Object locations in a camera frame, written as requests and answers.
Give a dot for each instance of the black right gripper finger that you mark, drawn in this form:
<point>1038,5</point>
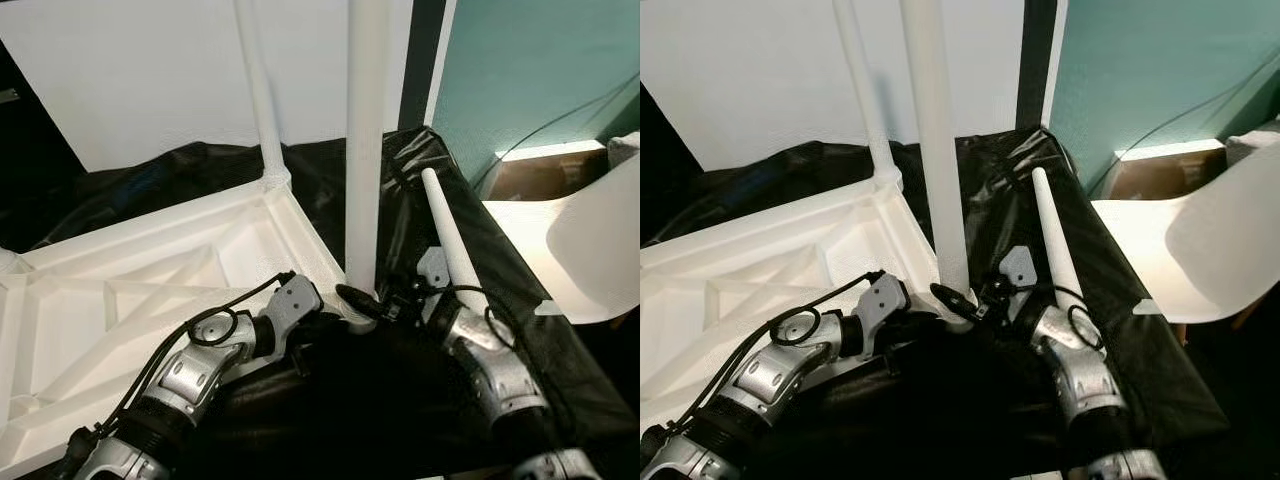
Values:
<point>360,303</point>
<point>954,300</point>

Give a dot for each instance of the white plastic chair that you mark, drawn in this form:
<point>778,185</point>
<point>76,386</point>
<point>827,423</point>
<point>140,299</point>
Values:
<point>590,250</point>
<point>1210,250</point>

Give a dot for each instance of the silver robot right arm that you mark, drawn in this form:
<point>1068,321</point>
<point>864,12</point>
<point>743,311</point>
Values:
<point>500,375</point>
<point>1085,375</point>

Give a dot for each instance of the brown cardboard box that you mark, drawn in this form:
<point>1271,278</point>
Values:
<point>545,178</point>

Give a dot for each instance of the grey cushion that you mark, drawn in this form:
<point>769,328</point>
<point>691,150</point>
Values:
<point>625,148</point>
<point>1255,148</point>

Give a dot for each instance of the white plastic table leg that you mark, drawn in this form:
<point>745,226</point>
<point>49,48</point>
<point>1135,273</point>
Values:
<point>868,100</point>
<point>262,100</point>
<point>450,240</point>
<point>365,130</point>
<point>935,130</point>
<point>1055,240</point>

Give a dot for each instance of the white plastic table top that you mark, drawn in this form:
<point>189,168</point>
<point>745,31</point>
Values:
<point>720,300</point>
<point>100,300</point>

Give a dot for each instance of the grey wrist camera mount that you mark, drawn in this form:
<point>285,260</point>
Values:
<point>433,270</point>
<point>885,298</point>
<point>1017,270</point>
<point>295,300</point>

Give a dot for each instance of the black vertical post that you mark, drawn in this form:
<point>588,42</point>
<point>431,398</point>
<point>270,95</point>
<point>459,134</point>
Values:
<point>421,60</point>
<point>1037,60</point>

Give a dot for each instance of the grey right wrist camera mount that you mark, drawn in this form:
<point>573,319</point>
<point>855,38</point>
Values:
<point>1017,270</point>
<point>433,270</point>

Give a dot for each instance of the black cloth cover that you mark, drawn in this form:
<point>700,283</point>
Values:
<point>1130,270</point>
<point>520,270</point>

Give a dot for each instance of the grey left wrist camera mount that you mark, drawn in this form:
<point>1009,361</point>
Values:
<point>295,300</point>
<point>885,298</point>

